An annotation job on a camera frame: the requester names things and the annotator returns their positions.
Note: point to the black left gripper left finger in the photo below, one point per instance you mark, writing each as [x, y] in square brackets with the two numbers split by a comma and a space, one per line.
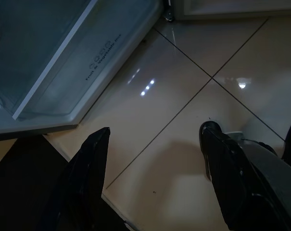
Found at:
[82, 183]

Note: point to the grey two-door fridge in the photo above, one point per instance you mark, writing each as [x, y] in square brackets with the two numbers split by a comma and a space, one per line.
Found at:
[39, 127]

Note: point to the black floor mat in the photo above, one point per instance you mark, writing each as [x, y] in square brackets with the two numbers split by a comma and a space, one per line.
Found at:
[20, 183]

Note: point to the clear vegetable drawer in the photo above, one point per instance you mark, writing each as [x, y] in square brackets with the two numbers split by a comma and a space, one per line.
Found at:
[99, 60]

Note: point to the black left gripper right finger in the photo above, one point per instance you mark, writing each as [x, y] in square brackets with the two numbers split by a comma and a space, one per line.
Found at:
[236, 197]

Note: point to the glass fridge shelf white trim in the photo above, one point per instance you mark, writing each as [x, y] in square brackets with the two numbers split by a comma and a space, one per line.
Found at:
[20, 48]

